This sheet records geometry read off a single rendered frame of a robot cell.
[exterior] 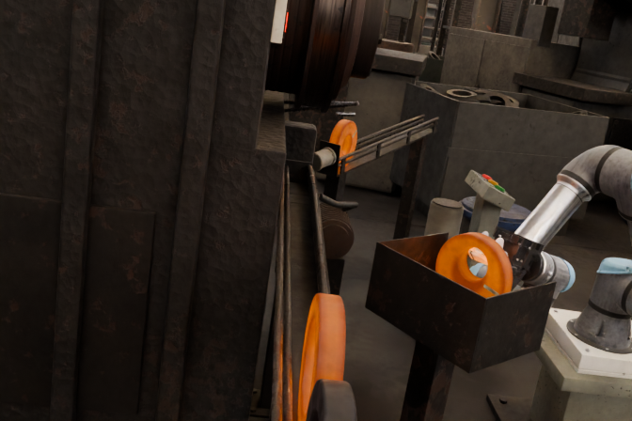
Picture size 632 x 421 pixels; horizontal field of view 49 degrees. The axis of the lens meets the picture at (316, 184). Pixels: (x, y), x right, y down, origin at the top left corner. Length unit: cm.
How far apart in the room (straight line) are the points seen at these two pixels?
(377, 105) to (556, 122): 107
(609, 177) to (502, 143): 231
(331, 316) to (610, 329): 131
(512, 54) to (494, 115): 182
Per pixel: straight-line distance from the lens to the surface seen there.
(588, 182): 174
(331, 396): 71
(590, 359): 201
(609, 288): 203
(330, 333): 84
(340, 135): 219
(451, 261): 139
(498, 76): 576
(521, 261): 145
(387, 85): 435
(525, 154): 407
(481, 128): 388
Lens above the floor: 114
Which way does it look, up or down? 15 degrees down
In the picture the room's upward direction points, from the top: 9 degrees clockwise
